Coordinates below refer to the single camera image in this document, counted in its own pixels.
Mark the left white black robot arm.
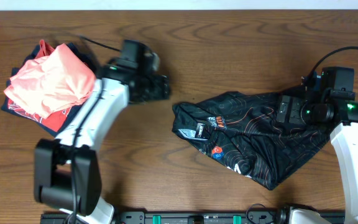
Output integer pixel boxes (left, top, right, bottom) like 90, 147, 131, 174
34, 52, 169, 223

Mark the black orange patterned jersey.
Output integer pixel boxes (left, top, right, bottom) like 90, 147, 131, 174
172, 91, 329, 190

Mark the folded salmon pink shirt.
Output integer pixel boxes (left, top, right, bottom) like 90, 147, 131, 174
4, 40, 96, 118

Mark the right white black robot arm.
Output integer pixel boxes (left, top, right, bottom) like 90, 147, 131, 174
276, 67, 358, 223

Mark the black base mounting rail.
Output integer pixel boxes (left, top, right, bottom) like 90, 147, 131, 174
40, 210, 346, 224

